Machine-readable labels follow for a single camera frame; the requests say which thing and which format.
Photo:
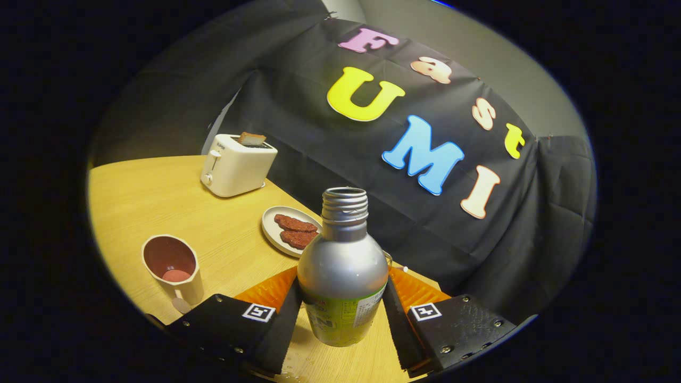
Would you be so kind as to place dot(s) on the brown meat slice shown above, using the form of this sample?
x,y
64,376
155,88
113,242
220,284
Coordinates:
x,y
295,223
298,239

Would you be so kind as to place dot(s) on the brown toast slice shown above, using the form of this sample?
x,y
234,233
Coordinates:
x,y
251,139

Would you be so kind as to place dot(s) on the white plate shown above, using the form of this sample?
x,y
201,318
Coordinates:
x,y
272,229

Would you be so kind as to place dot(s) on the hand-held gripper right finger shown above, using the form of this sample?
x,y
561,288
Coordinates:
x,y
401,335

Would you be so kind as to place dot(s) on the black backdrop cloth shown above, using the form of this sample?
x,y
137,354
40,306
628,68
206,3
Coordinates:
x,y
298,106

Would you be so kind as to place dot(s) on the cream cup with maroon inside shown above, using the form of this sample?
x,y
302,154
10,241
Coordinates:
x,y
194,290

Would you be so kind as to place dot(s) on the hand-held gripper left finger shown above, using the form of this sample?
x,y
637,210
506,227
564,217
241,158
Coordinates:
x,y
282,340

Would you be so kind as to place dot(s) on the silver bottle with green label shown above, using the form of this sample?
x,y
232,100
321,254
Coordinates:
x,y
340,266

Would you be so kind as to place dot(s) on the white toaster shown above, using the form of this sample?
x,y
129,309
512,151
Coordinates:
x,y
239,170

